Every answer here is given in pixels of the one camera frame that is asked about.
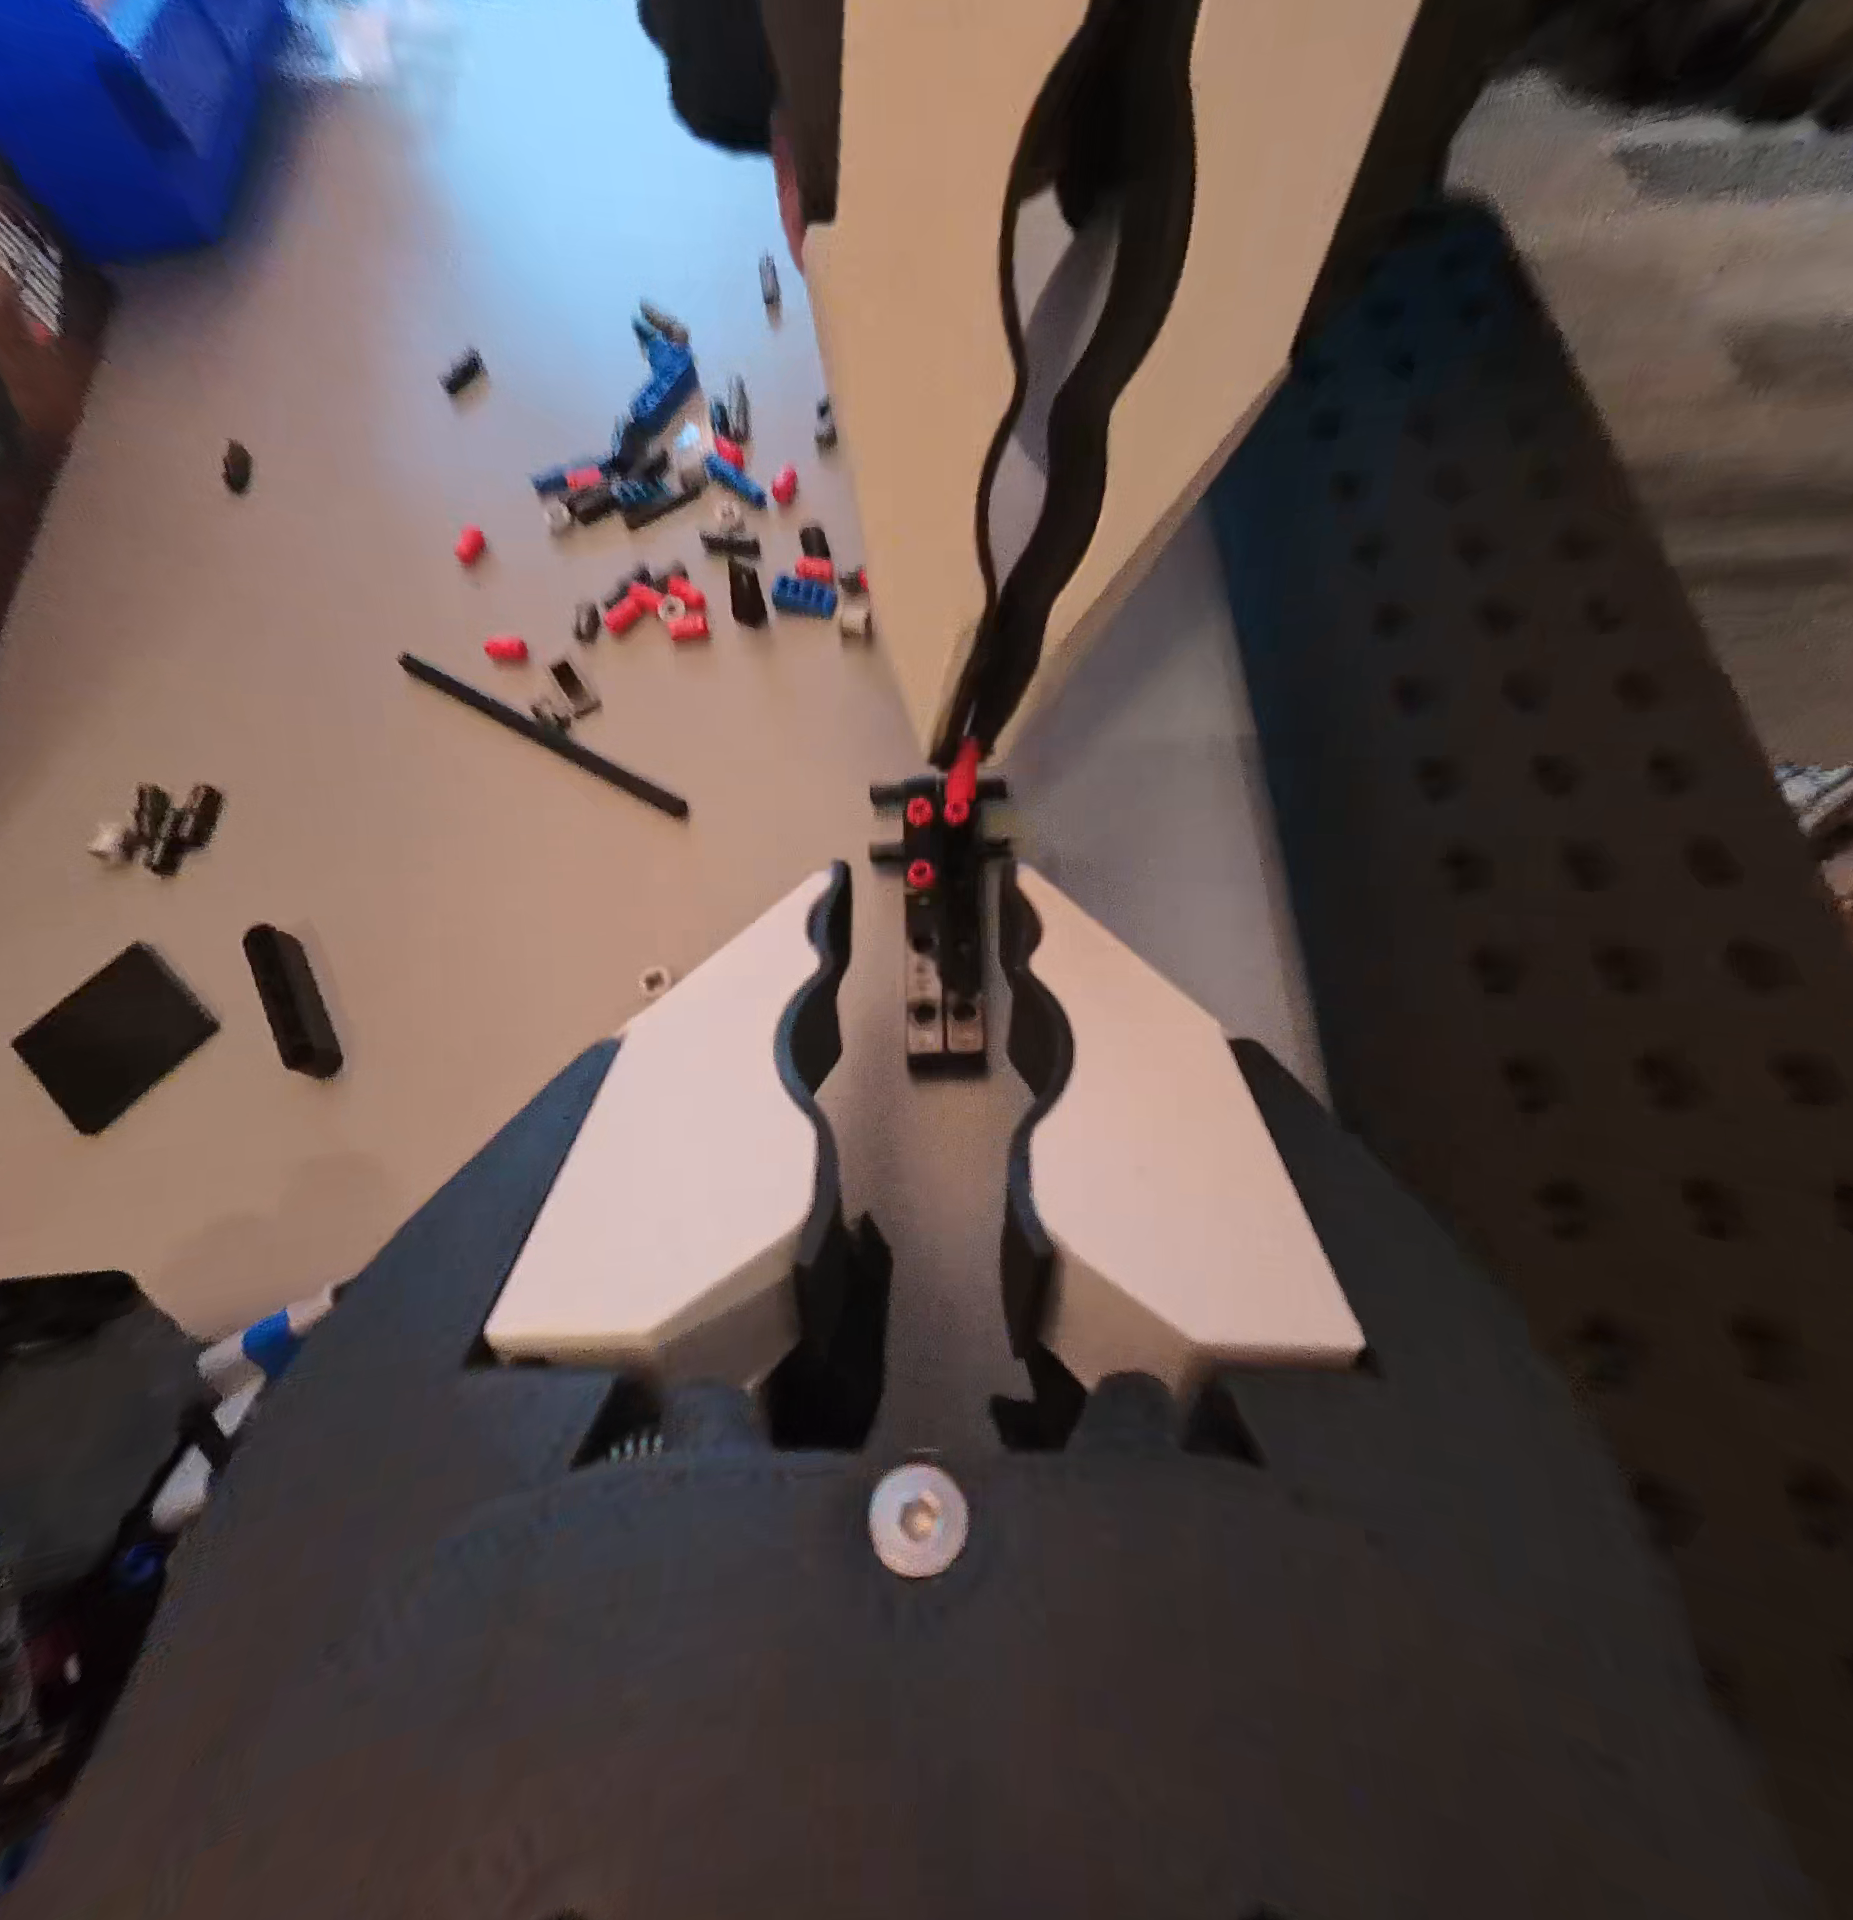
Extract pile of small toy bricks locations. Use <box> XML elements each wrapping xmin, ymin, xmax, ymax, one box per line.
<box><xmin>528</xmin><ymin>249</ymin><xmax>875</xmax><ymax>648</ymax></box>

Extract long black axle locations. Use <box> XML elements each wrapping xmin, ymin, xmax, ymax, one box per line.
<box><xmin>397</xmin><ymin>653</ymin><xmax>691</xmax><ymax>818</ymax></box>

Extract black beam assembly red pins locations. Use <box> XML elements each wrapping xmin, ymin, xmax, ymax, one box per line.
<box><xmin>863</xmin><ymin>772</ymin><xmax>1013</xmax><ymax>1072</ymax></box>

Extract black square tile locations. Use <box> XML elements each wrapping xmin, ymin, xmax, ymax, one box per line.
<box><xmin>10</xmin><ymin>944</ymin><xmax>222</xmax><ymax>1137</ymax></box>

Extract toy set box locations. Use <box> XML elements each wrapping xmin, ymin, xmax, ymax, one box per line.
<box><xmin>0</xmin><ymin>126</ymin><xmax>116</xmax><ymax>724</ymax></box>

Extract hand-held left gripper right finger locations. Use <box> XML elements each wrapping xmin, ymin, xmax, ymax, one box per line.
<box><xmin>998</xmin><ymin>862</ymin><xmax>1372</xmax><ymax>1452</ymax></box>

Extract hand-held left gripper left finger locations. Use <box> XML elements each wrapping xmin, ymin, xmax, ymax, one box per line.
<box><xmin>480</xmin><ymin>862</ymin><xmax>888</xmax><ymax>1453</ymax></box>

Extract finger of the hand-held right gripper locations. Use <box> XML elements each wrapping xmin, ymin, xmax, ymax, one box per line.
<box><xmin>973</xmin><ymin>0</ymin><xmax>1427</xmax><ymax>754</ymax></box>
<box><xmin>799</xmin><ymin>0</ymin><xmax>1095</xmax><ymax>758</ymax></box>

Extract black short beam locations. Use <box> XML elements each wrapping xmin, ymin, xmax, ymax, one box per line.
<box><xmin>243</xmin><ymin>924</ymin><xmax>345</xmax><ymax>1084</ymax></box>

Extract blue storage bin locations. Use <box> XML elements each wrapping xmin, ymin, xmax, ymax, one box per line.
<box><xmin>0</xmin><ymin>0</ymin><xmax>290</xmax><ymax>264</ymax></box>

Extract light grey desk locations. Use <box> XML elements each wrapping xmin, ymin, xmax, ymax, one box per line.
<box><xmin>0</xmin><ymin>0</ymin><xmax>1332</xmax><ymax>1350</ymax></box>

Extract dark dimpled panel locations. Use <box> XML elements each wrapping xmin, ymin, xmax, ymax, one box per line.
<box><xmin>1212</xmin><ymin>202</ymin><xmax>1853</xmax><ymax>1920</ymax></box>

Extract black blue toy car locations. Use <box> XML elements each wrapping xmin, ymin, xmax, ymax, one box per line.
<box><xmin>0</xmin><ymin>1272</ymin><xmax>344</xmax><ymax>1908</ymax></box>

